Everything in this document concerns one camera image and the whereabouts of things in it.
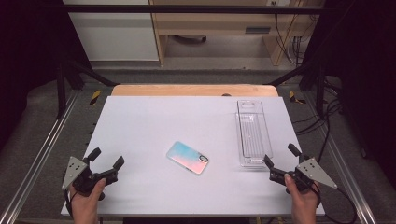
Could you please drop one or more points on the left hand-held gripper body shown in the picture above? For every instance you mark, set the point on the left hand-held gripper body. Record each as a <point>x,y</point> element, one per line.
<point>77,174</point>

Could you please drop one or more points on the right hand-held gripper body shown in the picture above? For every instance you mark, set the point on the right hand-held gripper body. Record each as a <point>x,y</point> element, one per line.
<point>311,172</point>

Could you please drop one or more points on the clear plastic packaging box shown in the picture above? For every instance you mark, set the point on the clear plastic packaging box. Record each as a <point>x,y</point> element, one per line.
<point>252,137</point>

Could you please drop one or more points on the pink and blue phone case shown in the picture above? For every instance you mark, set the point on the pink and blue phone case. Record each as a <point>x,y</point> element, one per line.
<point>186,155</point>

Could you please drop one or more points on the person's right hand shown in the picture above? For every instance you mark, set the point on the person's right hand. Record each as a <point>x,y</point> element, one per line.
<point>303,200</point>

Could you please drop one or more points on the person's left hand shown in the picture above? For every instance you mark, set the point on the person's left hand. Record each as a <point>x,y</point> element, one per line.
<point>87,203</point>

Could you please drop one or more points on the yellow and black tape marker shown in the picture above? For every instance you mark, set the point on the yellow and black tape marker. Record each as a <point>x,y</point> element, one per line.
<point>95,97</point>
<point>295,97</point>

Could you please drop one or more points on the wooden table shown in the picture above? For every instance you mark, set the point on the wooden table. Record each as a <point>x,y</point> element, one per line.
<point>186,90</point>

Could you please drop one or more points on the white cabinet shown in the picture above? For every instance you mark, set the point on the white cabinet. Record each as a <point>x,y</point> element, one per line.
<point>115,34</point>

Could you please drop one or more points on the grey desk label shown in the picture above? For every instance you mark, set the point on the grey desk label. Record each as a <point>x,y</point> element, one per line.
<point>257,30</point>

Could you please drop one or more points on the light wooden desk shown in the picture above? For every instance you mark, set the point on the light wooden desk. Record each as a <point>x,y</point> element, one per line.
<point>218,25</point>

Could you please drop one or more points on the aluminium floor rail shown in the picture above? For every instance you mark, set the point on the aluminium floor rail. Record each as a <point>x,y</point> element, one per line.
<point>40,155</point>
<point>345,174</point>

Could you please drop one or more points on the black metal frame stand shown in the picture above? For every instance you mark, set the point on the black metal frame stand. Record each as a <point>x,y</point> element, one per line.
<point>320,90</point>
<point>61,90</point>

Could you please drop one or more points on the black horizontal frame bar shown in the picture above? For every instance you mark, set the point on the black horizontal frame bar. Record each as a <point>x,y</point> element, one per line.
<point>186,9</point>

